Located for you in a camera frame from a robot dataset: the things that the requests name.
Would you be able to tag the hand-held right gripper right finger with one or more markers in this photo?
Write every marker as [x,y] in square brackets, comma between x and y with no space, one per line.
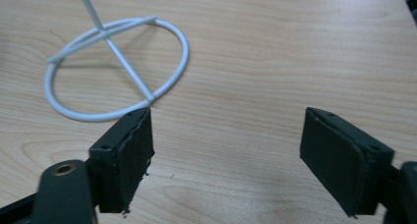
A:
[341,165]

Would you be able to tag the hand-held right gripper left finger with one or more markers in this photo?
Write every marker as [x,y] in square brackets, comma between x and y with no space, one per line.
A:
[123,165]

